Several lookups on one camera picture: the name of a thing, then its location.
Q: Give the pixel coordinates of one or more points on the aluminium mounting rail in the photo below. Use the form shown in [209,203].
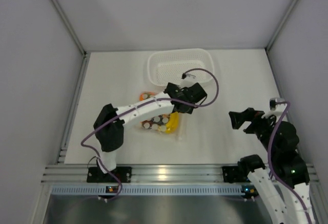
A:
[141,174]

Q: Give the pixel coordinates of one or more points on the orange fake carrot slices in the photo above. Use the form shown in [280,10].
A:
[146,95]

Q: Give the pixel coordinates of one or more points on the slotted grey cable duct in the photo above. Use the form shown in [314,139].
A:
[153,190]

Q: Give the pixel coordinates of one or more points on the clear zip top bag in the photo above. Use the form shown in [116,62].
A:
[155,124]

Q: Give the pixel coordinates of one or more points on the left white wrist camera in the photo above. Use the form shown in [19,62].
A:
[187,80]

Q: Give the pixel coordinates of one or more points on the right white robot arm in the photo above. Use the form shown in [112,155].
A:
[284,184]

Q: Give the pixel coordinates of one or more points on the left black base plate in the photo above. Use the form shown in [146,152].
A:
[95,175]

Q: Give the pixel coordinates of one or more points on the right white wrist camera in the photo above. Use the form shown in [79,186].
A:
[274,102]

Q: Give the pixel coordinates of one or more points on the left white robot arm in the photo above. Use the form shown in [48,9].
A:
[112,122]

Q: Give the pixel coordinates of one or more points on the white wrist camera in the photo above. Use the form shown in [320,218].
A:
[187,80]
[274,102]

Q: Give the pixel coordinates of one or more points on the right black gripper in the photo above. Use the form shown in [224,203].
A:
[239,118]

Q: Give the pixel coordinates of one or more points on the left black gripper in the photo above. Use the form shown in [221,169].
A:
[170,84]

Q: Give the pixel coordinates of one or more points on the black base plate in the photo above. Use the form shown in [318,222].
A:
[233,174]
[95,175]

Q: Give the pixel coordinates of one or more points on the yellow fake banana bunch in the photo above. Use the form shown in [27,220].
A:
[171,122]

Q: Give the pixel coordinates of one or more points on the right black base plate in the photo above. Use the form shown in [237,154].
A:
[233,174]

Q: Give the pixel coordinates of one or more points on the white perforated plastic basket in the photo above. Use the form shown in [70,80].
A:
[168,66]

